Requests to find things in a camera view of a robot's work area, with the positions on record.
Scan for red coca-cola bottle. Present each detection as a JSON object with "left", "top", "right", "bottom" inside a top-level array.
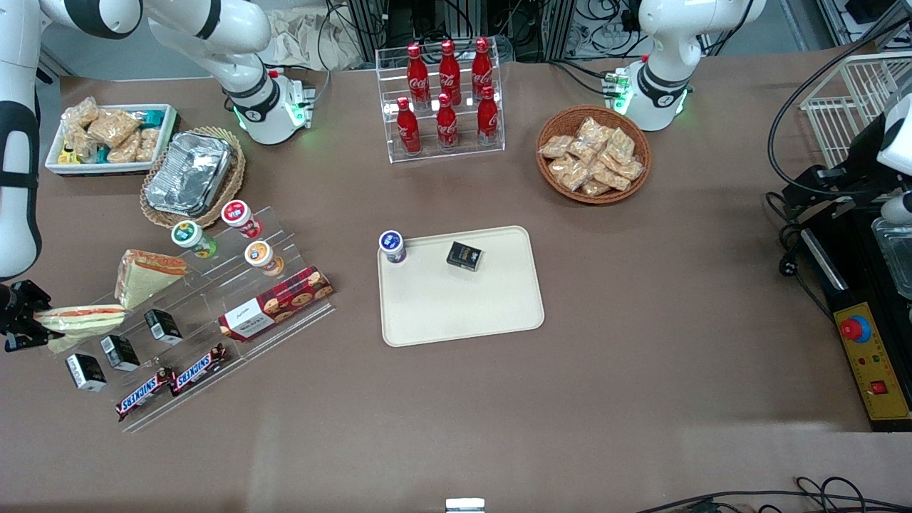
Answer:
[
  {"left": 396, "top": 97, "right": 421, "bottom": 156},
  {"left": 472, "top": 37, "right": 494, "bottom": 100},
  {"left": 436, "top": 93, "right": 459, "bottom": 152},
  {"left": 407, "top": 43, "right": 431, "bottom": 109},
  {"left": 477, "top": 85, "right": 499, "bottom": 147},
  {"left": 438, "top": 39, "right": 462, "bottom": 106}
]

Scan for orange lid yogurt cup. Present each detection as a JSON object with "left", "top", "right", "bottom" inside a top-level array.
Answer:
[{"left": 244, "top": 240, "right": 284, "bottom": 277}]

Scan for clear plastic container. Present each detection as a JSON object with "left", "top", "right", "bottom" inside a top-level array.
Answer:
[{"left": 871, "top": 216, "right": 912, "bottom": 300}]

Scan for green lid yogurt cup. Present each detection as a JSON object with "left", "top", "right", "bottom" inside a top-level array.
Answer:
[{"left": 171, "top": 220, "right": 217, "bottom": 259}]

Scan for black base cables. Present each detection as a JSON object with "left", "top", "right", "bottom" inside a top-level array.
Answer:
[{"left": 545, "top": 57, "right": 615, "bottom": 97}]

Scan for yellow control panel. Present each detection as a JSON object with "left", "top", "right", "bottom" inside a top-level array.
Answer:
[{"left": 832, "top": 302, "right": 912, "bottom": 423}]

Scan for white rectangular dish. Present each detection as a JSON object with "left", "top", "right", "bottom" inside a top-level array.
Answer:
[{"left": 44, "top": 104, "right": 179, "bottom": 176}]

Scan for oval wicker basket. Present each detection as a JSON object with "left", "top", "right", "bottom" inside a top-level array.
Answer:
[{"left": 140, "top": 127, "right": 247, "bottom": 229}]

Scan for snickers chocolate bar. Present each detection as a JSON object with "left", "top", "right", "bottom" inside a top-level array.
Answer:
[
  {"left": 115, "top": 367, "right": 175, "bottom": 423},
  {"left": 169, "top": 343, "right": 229, "bottom": 397}
]

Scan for clear bag of crackers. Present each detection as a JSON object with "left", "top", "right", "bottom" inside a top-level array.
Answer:
[
  {"left": 87, "top": 108, "right": 142, "bottom": 149},
  {"left": 135, "top": 127, "right": 161, "bottom": 163},
  {"left": 107, "top": 132, "right": 143, "bottom": 165},
  {"left": 63, "top": 127, "right": 97, "bottom": 161},
  {"left": 63, "top": 96, "right": 100, "bottom": 130}
]

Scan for white black device head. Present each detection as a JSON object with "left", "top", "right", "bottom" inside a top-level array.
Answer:
[{"left": 875, "top": 93, "right": 912, "bottom": 177}]

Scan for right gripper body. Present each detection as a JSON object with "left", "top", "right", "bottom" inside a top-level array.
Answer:
[{"left": 0, "top": 284, "right": 23, "bottom": 338}]

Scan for red plaid cookie box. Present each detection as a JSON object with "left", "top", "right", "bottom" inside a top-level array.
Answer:
[{"left": 218, "top": 266, "right": 334, "bottom": 343}]

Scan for thick black cable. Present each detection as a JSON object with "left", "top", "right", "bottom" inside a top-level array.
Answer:
[{"left": 767, "top": 18, "right": 912, "bottom": 197}]

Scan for clear acrylic bottle rack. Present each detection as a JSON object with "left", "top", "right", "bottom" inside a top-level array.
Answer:
[{"left": 375, "top": 41, "right": 506, "bottom": 165}]

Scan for white wire basket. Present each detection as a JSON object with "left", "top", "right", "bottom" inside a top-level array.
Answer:
[{"left": 799, "top": 51, "right": 912, "bottom": 168}]

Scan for clear acrylic stepped stand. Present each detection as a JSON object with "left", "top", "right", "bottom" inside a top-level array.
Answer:
[{"left": 44, "top": 207, "right": 336, "bottom": 434}]

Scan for aluminium equipment rack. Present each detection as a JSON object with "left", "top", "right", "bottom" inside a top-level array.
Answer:
[{"left": 324, "top": 0, "right": 642, "bottom": 63}]

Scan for thin black cables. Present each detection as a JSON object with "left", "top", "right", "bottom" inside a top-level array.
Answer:
[{"left": 634, "top": 476, "right": 912, "bottom": 513}]

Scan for red lid yogurt cup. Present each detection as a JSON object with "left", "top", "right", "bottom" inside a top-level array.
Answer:
[{"left": 221, "top": 199, "right": 263, "bottom": 239}]

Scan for round wicker basket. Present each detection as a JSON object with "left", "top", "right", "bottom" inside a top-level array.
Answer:
[{"left": 536, "top": 105, "right": 653, "bottom": 206}]

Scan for blue lid yogurt cup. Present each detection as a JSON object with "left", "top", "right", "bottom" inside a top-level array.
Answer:
[{"left": 378, "top": 229, "right": 408, "bottom": 266}]

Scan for beige plastic tray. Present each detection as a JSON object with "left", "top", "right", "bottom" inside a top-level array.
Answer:
[{"left": 377, "top": 225, "right": 546, "bottom": 348}]

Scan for black cable with plug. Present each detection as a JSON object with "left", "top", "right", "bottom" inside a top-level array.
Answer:
[{"left": 766, "top": 191, "right": 834, "bottom": 321}]

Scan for small black box, gold print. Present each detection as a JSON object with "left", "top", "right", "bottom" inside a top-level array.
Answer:
[{"left": 446, "top": 242, "right": 485, "bottom": 273}]

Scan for triangular sandwich, upright wedge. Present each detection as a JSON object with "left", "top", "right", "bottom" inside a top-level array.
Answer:
[{"left": 114, "top": 249, "right": 188, "bottom": 311}]

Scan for triangular sandwich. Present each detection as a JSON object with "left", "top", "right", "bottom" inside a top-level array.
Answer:
[
  {"left": 114, "top": 249, "right": 188, "bottom": 311},
  {"left": 34, "top": 304, "right": 129, "bottom": 355}
]

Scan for aluminium foil container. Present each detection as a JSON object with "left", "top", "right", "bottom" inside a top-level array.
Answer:
[{"left": 145, "top": 132, "right": 236, "bottom": 218}]

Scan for black machine frame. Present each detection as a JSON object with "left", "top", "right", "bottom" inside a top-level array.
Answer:
[{"left": 780, "top": 110, "right": 912, "bottom": 433}]

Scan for small black white box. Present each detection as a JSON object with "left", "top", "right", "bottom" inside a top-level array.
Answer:
[
  {"left": 144, "top": 309, "right": 184, "bottom": 346},
  {"left": 65, "top": 353, "right": 108, "bottom": 393},
  {"left": 100, "top": 334, "right": 141, "bottom": 373}
]

